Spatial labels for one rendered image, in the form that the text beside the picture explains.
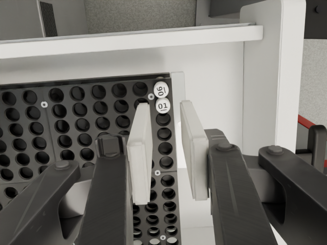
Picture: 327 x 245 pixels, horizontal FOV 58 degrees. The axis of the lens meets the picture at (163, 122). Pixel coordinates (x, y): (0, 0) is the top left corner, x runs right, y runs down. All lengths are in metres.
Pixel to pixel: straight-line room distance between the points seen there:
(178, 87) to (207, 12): 0.86
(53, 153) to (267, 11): 0.22
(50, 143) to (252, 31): 0.20
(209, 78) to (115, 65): 0.10
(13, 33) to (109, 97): 0.32
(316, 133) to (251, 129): 0.06
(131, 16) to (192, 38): 0.90
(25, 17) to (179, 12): 0.67
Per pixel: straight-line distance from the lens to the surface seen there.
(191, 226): 0.40
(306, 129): 0.74
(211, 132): 0.15
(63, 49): 0.27
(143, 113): 0.17
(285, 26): 0.24
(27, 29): 0.61
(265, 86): 0.27
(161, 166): 0.28
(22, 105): 0.28
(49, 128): 0.28
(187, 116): 0.15
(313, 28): 0.39
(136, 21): 1.15
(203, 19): 1.15
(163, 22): 1.15
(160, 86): 0.24
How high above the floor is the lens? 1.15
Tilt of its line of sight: 72 degrees down
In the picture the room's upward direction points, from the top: 174 degrees clockwise
